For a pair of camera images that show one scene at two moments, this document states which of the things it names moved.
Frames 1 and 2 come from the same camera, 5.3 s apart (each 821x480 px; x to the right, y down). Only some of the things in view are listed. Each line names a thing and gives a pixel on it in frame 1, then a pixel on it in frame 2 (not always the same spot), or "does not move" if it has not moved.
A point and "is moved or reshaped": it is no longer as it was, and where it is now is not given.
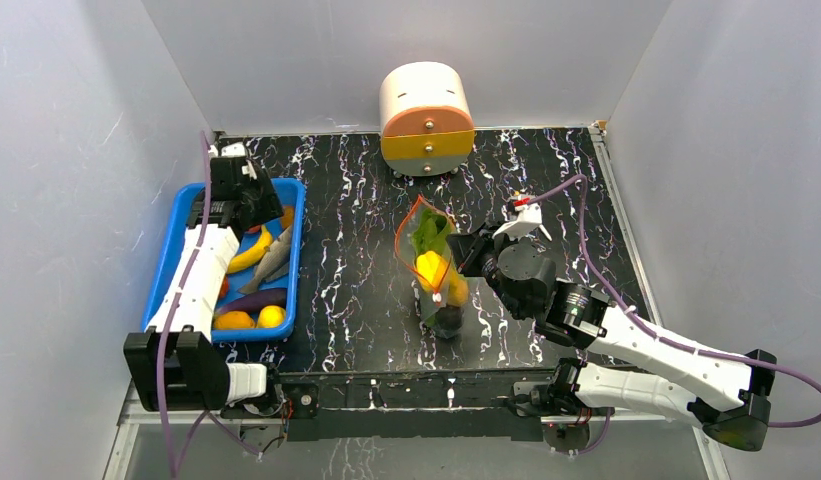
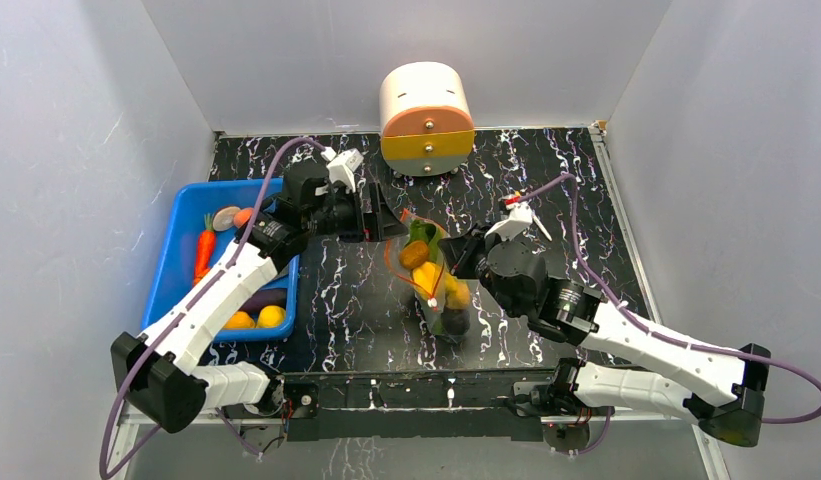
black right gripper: (464, 249) does not move
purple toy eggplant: (255, 302) does not move
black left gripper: (269, 209) -> (387, 225)
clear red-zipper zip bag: (425, 247) is moved or reshaped
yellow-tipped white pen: (545, 232) does not move
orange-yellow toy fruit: (458, 290) does not move
